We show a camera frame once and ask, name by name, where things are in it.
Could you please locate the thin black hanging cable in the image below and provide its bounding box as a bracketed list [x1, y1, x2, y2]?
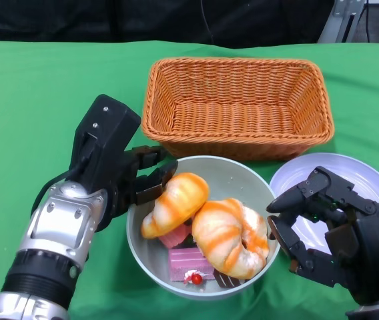
[200, 0, 216, 45]

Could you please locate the black cloth backdrop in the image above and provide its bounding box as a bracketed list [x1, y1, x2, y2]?
[0, 0, 379, 50]

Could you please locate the chocolate layered cake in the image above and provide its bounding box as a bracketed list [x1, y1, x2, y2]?
[213, 269, 246, 289]

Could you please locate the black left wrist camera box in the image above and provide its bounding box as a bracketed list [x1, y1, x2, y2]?
[69, 94, 143, 197]

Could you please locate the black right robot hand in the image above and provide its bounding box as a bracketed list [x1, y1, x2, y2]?
[266, 165, 379, 306]

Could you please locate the striped ring-shaped bread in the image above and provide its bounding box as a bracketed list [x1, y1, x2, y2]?
[192, 198, 270, 280]

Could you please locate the lilac plate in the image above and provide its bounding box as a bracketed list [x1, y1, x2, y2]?
[268, 152, 379, 246]

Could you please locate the grey metal stand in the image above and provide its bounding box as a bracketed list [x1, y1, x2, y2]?
[318, 0, 367, 43]

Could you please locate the striped croissant bread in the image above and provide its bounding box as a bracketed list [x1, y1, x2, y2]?
[141, 172, 210, 239]

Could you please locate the salmon cake with black dot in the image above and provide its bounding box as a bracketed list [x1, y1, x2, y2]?
[158, 223, 194, 249]

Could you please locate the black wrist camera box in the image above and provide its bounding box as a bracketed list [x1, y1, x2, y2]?
[345, 301, 379, 320]
[69, 94, 143, 197]

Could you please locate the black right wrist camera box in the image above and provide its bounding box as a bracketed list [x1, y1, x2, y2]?
[345, 301, 379, 320]

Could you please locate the green tablecloth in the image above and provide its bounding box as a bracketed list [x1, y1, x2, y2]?
[0, 39, 379, 320]

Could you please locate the black left camera cable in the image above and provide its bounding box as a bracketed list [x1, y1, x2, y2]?
[31, 168, 77, 214]

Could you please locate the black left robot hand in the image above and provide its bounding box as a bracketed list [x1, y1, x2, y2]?
[95, 145, 179, 233]

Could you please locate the orange wicker basket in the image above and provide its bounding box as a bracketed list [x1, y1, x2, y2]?
[141, 57, 335, 162]

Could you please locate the pale green bowl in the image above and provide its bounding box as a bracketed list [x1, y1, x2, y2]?
[125, 155, 281, 301]

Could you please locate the pink cake with cherry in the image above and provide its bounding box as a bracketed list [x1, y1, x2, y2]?
[168, 248, 216, 285]

